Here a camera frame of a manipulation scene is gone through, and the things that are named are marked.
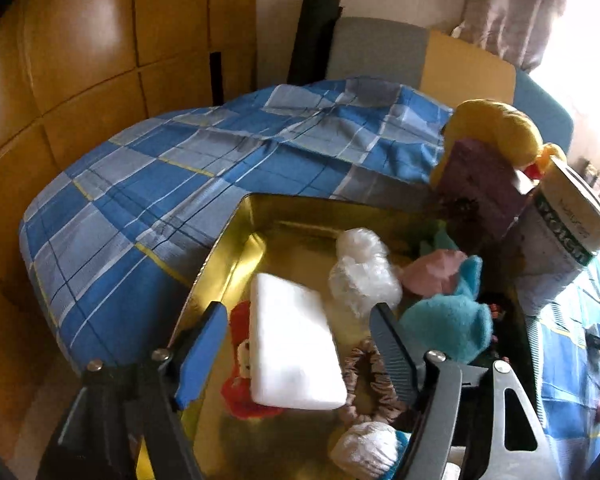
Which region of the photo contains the brown wooden wardrobe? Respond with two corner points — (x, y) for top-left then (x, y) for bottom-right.
(0, 0), (258, 480)

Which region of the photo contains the black rolled mat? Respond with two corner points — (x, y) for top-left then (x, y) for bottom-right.
(286, 0), (344, 86)

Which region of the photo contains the teal yellow grey headboard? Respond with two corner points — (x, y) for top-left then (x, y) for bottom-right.
(325, 16), (576, 156)

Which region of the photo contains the beige curtain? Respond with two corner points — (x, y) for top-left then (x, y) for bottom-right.
(450, 0), (571, 73)

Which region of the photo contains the blue plaid blanket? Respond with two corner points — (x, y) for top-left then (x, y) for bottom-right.
(19, 76), (600, 441)

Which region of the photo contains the red plush toy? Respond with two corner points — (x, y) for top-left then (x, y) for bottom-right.
(221, 301), (283, 420)

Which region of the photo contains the pink plush cloth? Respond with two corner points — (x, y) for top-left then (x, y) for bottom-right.
(399, 249), (468, 297)

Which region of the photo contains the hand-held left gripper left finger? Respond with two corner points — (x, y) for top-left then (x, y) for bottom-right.
(37, 301), (228, 480)

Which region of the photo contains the yellow giraffe plush toy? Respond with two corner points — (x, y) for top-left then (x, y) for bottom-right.
(442, 99), (568, 181)

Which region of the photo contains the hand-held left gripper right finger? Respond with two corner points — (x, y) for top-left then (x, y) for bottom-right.
(369, 302), (563, 480)

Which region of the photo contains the bright window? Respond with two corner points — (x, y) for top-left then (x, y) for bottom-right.
(530, 0), (600, 126)

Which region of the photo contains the teal fleece plush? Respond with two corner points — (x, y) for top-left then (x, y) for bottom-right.
(399, 230), (495, 363)

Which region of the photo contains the brown satin scrunchie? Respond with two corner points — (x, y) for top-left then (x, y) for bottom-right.
(340, 337), (421, 426)

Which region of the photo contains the gold metal tin tray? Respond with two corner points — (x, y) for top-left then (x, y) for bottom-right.
(135, 192), (541, 480)

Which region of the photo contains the protein paper cup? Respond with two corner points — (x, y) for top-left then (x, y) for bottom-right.
(500, 157), (600, 316)

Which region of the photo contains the white foam block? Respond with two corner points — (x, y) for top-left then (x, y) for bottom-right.
(248, 272), (348, 410)

